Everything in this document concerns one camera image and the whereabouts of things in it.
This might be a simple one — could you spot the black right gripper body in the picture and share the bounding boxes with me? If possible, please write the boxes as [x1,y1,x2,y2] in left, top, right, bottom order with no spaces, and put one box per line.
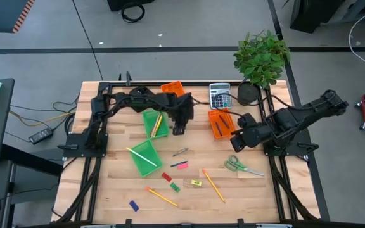
[240,123,271,149]

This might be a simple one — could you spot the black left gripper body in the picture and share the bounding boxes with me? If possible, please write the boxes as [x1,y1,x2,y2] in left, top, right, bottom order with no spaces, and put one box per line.
[169,93,195,123]

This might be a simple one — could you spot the orange plastic basket bin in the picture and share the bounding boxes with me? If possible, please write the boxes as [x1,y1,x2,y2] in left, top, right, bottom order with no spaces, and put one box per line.
[207,108,236,140]
[160,80,186,97]

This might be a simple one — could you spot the grey crayon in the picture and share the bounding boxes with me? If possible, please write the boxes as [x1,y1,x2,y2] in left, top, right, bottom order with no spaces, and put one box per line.
[172,147,189,158]

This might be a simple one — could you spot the yellow pencil orange end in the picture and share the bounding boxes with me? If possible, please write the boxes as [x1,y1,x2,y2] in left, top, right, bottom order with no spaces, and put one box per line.
[144,186,179,208]

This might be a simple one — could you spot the green plastic basket bin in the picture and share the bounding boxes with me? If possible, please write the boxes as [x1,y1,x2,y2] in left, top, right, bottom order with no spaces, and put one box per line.
[129,139,164,178]
[142,109,170,140]

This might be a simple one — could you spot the grey desk calculator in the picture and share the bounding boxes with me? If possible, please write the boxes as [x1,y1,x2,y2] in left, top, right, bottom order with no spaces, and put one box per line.
[208,82,233,110]

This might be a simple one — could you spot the green potted plant black pot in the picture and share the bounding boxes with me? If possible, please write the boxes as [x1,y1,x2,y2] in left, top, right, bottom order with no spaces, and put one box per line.
[233,29,291,107]

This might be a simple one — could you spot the black equipment case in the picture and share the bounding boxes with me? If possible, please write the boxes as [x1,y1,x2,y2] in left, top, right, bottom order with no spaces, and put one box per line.
[107,0,155,12]

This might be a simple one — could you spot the black floor cabinet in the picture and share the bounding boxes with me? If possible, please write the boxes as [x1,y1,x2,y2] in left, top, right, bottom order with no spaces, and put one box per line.
[289,0,348,34]

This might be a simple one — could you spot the black power adapter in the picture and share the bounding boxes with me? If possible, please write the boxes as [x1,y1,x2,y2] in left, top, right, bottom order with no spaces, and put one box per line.
[28,127,54,146]

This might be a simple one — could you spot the orange black striped mat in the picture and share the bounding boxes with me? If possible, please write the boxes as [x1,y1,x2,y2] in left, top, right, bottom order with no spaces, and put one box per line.
[0,0,36,34]

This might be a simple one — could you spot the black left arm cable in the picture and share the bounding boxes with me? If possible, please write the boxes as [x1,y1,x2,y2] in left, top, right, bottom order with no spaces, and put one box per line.
[188,94,211,106]

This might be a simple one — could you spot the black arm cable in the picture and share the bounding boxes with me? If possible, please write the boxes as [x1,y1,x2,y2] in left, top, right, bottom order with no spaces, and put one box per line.
[188,94,211,106]
[213,92,297,120]

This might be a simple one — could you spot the green handled scissors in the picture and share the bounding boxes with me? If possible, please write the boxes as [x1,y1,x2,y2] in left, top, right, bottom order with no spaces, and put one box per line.
[223,154,266,177]

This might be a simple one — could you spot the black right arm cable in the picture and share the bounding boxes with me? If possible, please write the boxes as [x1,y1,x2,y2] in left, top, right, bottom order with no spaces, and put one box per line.
[213,92,297,120]

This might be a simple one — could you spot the black floor cable bundle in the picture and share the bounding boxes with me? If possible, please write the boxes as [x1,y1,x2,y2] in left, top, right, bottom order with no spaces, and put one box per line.
[51,94,79,137]

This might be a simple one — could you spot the coiled black cable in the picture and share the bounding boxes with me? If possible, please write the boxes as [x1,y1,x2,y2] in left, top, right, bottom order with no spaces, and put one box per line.
[120,1,146,23]

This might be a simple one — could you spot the yellow orange floor cable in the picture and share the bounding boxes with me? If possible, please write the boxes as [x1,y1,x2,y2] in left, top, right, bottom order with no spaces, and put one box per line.
[9,110,77,127]

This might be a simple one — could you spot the black hanging cable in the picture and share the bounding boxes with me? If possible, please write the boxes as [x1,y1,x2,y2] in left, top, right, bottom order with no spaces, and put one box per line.
[71,0,104,82]

